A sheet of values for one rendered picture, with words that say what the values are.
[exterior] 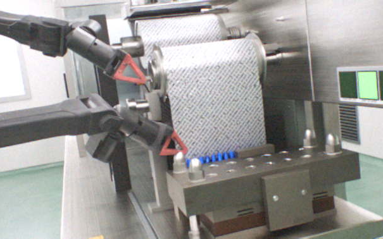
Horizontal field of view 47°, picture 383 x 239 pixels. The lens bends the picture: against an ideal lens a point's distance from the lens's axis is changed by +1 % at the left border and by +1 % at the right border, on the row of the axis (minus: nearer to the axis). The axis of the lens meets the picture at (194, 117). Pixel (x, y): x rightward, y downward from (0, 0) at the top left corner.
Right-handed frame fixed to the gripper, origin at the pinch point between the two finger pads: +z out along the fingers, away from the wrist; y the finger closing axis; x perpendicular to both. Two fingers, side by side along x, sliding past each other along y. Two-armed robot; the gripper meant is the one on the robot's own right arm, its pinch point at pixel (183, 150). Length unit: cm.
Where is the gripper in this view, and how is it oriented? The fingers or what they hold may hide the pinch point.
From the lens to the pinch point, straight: 105.2
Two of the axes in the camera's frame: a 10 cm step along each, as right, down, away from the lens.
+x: 4.3, -9.0, 0.9
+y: 4.5, 1.3, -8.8
